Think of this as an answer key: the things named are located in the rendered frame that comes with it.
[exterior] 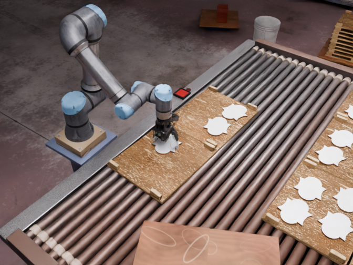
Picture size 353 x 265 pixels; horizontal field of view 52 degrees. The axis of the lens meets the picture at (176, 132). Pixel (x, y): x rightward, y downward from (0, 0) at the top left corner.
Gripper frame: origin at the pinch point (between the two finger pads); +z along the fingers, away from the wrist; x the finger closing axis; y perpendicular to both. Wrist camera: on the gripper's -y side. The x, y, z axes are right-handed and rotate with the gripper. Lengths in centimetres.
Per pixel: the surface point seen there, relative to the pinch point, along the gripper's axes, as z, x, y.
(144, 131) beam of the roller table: 2.6, -16.3, -5.2
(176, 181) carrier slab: 0.6, 15.3, 19.2
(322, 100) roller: 2, 62, -77
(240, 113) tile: -0.5, 24.5, -39.7
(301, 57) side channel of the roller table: 0, 41, -116
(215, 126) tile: -0.5, 16.7, -23.2
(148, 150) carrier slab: 0.6, -5.9, 7.8
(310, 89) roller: 2, 54, -85
